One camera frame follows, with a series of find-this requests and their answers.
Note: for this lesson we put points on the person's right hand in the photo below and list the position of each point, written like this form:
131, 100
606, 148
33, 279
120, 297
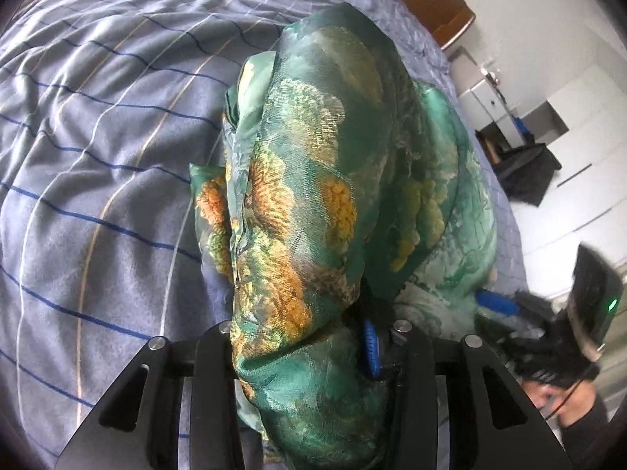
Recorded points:
541, 399

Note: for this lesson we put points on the blue striped bed sheet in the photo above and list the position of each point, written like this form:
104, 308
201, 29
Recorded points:
98, 156

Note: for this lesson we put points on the blue item on desk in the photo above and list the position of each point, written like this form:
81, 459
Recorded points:
520, 126

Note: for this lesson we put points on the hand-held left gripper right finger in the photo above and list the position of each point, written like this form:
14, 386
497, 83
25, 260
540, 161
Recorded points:
371, 347

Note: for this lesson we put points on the green floral garment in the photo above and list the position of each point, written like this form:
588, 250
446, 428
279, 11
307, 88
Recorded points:
318, 205

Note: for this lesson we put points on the wooden headboard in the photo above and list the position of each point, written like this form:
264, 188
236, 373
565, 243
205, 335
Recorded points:
431, 5

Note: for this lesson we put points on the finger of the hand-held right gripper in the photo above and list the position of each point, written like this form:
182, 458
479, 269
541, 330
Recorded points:
497, 302

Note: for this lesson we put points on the white nightstand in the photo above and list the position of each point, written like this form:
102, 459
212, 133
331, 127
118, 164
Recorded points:
482, 103

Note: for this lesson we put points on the black bag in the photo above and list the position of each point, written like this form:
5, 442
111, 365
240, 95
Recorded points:
531, 171

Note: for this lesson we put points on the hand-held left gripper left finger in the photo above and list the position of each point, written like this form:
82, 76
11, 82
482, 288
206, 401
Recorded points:
215, 347

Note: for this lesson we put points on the wooden chair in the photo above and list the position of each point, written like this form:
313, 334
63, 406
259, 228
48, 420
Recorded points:
490, 149

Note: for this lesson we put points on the white wardrobe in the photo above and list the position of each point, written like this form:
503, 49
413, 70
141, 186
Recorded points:
588, 132

